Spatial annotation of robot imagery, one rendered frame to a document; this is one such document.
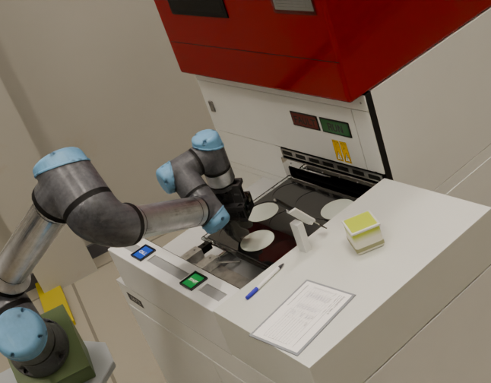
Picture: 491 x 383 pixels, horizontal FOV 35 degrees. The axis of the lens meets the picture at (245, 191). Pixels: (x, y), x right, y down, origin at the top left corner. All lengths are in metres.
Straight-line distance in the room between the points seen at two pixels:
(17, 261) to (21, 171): 2.10
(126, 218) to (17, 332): 0.43
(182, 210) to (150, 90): 2.34
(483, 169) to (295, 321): 0.98
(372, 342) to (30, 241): 0.79
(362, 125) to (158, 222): 0.66
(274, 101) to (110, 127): 1.87
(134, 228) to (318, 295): 0.45
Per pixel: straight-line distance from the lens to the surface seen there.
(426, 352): 1.90
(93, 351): 2.19
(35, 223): 1.75
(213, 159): 1.99
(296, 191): 2.34
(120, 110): 4.09
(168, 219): 1.76
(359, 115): 2.08
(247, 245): 2.17
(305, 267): 1.89
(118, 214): 1.62
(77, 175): 1.64
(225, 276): 2.12
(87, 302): 3.99
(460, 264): 1.89
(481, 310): 2.02
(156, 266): 2.13
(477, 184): 2.47
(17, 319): 1.89
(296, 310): 1.76
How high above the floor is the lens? 2.05
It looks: 28 degrees down
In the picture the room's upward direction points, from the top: 20 degrees counter-clockwise
